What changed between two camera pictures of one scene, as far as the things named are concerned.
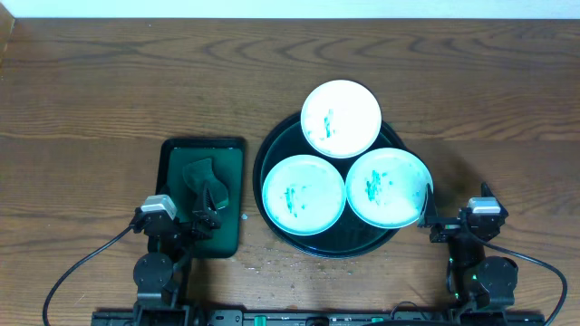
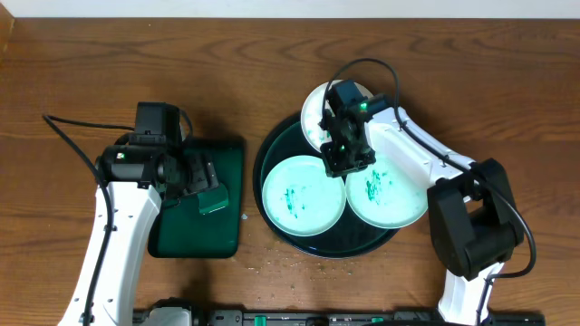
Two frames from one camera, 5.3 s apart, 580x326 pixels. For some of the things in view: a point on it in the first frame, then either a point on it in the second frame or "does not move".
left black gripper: (182, 227) to (199, 172)
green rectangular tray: (227, 158) does not move
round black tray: (350, 235) does not move
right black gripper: (446, 230) to (335, 167)
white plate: (387, 187) does not move
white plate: (304, 195) does not move
